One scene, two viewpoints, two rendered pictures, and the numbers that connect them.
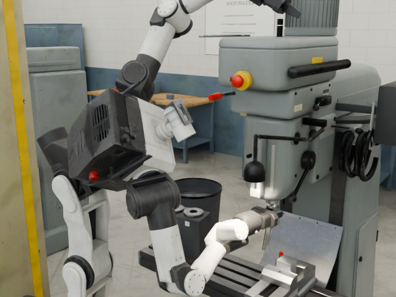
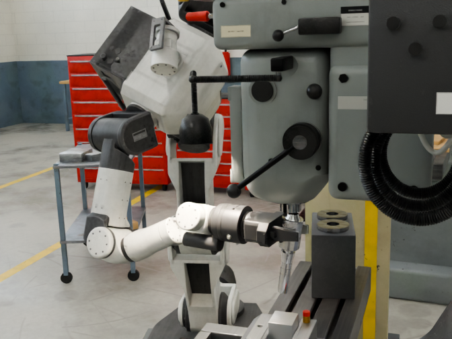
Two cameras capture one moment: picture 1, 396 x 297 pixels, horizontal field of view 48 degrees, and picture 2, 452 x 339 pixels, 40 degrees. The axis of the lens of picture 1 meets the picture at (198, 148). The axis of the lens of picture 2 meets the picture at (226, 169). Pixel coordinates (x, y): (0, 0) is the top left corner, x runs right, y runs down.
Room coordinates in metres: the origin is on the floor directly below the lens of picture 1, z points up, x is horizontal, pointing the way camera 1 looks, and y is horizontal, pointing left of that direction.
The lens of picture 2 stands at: (1.03, -1.48, 1.67)
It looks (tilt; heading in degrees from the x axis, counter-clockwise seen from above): 13 degrees down; 71
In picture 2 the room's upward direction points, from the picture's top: 2 degrees counter-clockwise
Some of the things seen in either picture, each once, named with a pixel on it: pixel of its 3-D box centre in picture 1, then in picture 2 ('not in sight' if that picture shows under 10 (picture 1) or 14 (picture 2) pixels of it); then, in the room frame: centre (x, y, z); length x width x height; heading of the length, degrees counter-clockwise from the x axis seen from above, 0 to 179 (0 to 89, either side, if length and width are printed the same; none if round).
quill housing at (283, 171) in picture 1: (274, 153); (291, 124); (1.58, -0.28, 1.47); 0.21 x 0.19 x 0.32; 52
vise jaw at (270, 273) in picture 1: (279, 276); (258, 333); (1.49, -0.31, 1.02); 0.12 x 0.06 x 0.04; 52
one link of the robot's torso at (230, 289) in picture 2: not in sight; (209, 306); (1.64, 0.56, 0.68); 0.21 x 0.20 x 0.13; 63
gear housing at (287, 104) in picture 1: (282, 95); (309, 21); (1.61, -0.31, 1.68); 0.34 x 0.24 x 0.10; 142
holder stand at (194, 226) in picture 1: (184, 229); (332, 251); (1.87, 0.06, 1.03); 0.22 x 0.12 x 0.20; 63
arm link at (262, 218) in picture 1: (255, 220); (253, 227); (1.52, -0.21, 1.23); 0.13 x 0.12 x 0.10; 42
